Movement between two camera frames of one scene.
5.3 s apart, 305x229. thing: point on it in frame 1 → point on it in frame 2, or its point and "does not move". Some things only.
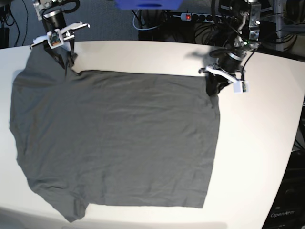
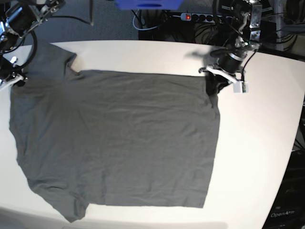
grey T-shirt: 113,138 does not move
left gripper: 55,22 → 10,74
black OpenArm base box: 288,210 does not move
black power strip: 204,17 does not move
